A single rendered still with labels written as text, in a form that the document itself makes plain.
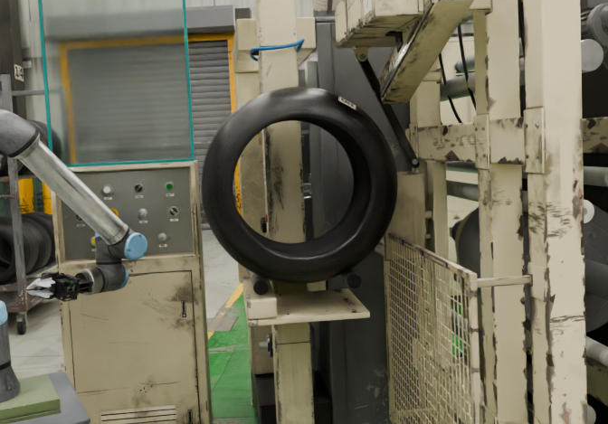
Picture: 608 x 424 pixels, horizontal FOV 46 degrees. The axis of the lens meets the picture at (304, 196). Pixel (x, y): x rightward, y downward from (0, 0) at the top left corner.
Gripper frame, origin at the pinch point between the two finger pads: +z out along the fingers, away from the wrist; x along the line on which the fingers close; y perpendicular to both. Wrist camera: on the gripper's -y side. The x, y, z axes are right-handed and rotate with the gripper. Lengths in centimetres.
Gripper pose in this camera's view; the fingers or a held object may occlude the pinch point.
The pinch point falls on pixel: (28, 288)
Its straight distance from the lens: 246.1
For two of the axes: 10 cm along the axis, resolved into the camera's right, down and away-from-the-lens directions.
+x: -1.7, 9.7, 1.5
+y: 8.1, 2.2, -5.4
